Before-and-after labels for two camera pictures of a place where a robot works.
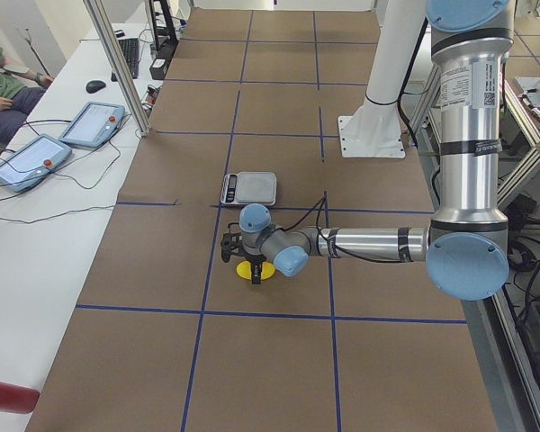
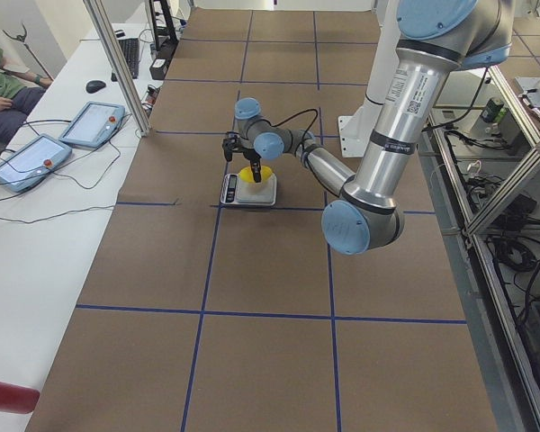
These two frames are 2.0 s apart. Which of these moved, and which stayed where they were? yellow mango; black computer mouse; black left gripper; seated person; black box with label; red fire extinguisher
Moved: black left gripper; yellow mango
Stayed: black computer mouse; seated person; black box with label; red fire extinguisher
